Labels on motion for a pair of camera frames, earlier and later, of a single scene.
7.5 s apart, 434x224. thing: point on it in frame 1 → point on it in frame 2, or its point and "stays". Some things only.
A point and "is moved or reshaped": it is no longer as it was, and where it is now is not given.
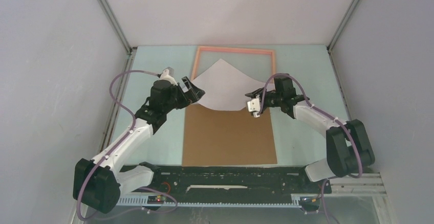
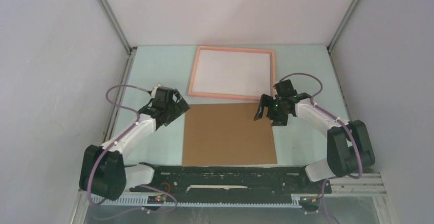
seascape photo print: [225, 87] is moved or reshaped
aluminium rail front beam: [369, 183] stays
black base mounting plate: [231, 181] stays
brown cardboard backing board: [214, 137] stays
